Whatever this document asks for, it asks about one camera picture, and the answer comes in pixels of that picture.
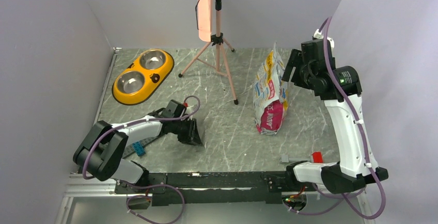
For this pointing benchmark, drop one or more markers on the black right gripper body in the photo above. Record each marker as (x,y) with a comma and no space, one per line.
(304,80)

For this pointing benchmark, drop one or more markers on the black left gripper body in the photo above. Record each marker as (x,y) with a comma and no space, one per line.
(176,126)

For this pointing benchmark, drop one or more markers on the pet food bag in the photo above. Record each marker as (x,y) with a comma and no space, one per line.
(270,94)

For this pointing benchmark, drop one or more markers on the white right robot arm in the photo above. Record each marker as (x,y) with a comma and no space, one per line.
(357,166)

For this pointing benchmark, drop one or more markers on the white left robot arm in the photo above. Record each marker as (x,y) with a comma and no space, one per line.
(100,155)

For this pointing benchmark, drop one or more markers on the yellow double pet bowl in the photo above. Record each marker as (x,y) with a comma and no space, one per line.
(138,82)

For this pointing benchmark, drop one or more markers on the blue building brick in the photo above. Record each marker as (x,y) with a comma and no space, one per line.
(138,148)

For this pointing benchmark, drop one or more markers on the grey building baseplate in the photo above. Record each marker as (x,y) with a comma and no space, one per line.
(145,142)

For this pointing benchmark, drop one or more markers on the pink tripod stand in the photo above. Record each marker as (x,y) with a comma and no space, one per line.
(218,41)

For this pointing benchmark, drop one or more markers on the red clamp block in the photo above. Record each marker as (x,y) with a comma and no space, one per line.
(316,157)

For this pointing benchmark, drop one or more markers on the pink light panel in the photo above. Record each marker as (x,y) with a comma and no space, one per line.
(203,10)

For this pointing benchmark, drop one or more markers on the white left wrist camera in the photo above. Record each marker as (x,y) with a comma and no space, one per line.
(191,110)

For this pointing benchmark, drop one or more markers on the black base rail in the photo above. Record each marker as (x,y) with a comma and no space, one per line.
(270,187)

